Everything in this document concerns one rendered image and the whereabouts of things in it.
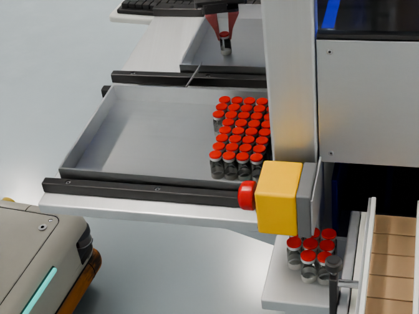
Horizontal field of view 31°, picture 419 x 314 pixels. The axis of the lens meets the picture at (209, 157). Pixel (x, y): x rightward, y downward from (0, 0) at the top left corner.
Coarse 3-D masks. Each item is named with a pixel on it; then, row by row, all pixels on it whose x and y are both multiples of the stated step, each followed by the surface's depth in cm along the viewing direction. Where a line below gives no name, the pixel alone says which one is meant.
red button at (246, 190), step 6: (240, 186) 100; (246, 186) 100; (252, 186) 99; (240, 192) 99; (246, 192) 99; (252, 192) 99; (240, 198) 99; (246, 198) 99; (252, 198) 99; (240, 204) 100; (246, 204) 99; (252, 204) 99; (252, 210) 100
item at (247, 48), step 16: (224, 16) 167; (240, 16) 166; (256, 16) 165; (208, 32) 163; (240, 32) 161; (256, 32) 160; (192, 48) 153; (208, 48) 157; (240, 48) 156; (256, 48) 155; (192, 64) 146; (208, 64) 145; (224, 64) 151; (240, 64) 151; (256, 64) 150
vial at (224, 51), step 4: (228, 36) 152; (220, 40) 152; (224, 40) 152; (228, 40) 152; (220, 44) 153; (224, 44) 152; (228, 44) 152; (224, 48) 153; (228, 48) 153; (224, 52) 153; (228, 52) 153
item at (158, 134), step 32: (128, 96) 144; (160, 96) 142; (192, 96) 140; (256, 96) 136; (96, 128) 137; (128, 128) 137; (160, 128) 136; (192, 128) 135; (64, 160) 126; (96, 160) 130; (128, 160) 129; (160, 160) 128; (192, 160) 127
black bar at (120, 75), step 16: (112, 80) 150; (128, 80) 149; (144, 80) 148; (160, 80) 147; (176, 80) 147; (192, 80) 146; (208, 80) 145; (224, 80) 144; (240, 80) 143; (256, 80) 142
